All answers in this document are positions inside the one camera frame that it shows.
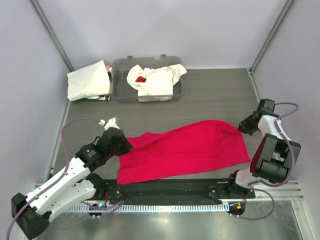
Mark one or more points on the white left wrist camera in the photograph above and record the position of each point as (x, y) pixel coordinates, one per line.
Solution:
(111, 123)

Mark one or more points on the left aluminium frame post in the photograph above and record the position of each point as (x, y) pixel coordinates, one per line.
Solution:
(51, 33)

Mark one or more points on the aluminium frame post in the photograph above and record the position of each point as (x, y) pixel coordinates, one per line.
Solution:
(51, 33)
(284, 12)

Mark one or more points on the pink t shirt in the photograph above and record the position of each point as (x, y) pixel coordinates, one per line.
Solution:
(199, 147)

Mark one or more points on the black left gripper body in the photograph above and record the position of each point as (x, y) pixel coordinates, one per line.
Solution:
(121, 148)

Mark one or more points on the clear plastic storage bin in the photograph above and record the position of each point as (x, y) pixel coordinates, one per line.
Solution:
(122, 92)

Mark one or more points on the right aluminium frame post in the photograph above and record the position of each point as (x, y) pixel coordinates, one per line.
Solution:
(284, 12)

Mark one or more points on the aluminium extrusion rail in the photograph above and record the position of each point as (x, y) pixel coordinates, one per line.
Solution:
(290, 191)

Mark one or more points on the white shirt in bin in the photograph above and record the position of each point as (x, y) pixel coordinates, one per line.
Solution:
(160, 82)

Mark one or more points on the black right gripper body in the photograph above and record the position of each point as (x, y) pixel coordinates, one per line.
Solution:
(248, 126)

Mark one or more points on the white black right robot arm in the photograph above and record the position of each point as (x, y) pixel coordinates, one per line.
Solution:
(275, 158)

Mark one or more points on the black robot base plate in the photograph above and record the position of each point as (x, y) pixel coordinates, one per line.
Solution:
(173, 192)

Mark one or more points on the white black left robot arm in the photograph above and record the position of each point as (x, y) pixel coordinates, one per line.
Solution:
(75, 183)

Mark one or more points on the folded white shirt stack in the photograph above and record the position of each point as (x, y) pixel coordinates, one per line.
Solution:
(90, 82)

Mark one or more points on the slotted grey cable duct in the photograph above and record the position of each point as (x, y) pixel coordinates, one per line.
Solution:
(82, 208)

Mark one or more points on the red tag on shirt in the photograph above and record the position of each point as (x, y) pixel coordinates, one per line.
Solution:
(140, 79)

